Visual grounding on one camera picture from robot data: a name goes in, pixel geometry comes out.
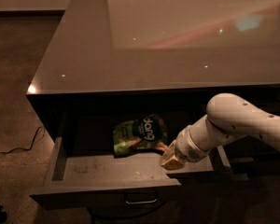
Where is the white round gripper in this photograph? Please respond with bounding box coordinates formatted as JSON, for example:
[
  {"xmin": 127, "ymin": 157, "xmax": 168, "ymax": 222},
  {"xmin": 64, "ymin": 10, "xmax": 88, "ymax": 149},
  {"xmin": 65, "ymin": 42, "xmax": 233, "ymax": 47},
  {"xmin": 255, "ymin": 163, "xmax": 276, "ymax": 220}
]
[{"xmin": 160, "ymin": 125, "xmax": 209, "ymax": 170}]

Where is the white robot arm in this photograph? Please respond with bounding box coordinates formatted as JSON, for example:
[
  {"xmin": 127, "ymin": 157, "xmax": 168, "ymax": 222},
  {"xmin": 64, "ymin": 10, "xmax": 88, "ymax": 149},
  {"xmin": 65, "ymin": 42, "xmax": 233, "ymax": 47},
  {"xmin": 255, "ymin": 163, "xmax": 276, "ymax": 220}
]
[{"xmin": 160, "ymin": 93, "xmax": 280, "ymax": 170}]

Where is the dark cabinet with glossy top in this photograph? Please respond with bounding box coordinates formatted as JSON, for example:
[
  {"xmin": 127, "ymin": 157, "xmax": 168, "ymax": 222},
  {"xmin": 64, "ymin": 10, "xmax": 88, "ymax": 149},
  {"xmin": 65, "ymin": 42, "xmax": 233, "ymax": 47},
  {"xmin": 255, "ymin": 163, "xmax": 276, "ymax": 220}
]
[{"xmin": 25, "ymin": 0, "xmax": 280, "ymax": 175}]

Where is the green chip bag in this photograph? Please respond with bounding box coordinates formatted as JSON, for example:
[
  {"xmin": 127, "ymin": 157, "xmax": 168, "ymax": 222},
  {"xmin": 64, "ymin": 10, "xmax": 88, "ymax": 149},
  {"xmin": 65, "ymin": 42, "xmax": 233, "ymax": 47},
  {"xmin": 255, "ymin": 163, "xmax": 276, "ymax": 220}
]
[{"xmin": 113, "ymin": 114, "xmax": 168, "ymax": 157}]

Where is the thin black floor cable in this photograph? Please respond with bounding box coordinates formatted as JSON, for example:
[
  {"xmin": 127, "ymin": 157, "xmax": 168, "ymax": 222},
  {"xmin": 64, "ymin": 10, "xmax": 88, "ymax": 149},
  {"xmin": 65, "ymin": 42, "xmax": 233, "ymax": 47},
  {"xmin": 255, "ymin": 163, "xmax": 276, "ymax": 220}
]
[{"xmin": 0, "ymin": 125, "xmax": 46, "ymax": 157}]

